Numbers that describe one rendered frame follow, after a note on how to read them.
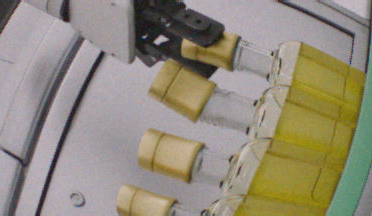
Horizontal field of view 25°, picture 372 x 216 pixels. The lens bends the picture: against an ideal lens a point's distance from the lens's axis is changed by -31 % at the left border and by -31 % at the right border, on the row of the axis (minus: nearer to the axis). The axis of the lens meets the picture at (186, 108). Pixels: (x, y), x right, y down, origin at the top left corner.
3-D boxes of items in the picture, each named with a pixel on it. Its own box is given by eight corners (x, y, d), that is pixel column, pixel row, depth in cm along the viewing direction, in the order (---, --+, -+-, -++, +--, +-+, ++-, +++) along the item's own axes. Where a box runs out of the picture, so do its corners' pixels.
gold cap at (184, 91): (209, 100, 96) (161, 73, 96) (222, 76, 93) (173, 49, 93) (190, 132, 93) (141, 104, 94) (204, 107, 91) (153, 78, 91)
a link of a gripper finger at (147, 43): (131, 62, 103) (171, 63, 99) (112, 27, 101) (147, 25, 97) (151, 42, 105) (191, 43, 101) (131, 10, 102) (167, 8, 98)
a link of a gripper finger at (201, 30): (142, 21, 97) (206, 51, 94) (142, 2, 94) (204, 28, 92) (165, 1, 98) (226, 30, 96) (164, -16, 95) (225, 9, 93)
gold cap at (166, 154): (206, 159, 92) (153, 143, 93) (206, 133, 89) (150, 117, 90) (189, 191, 90) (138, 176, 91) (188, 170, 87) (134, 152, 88)
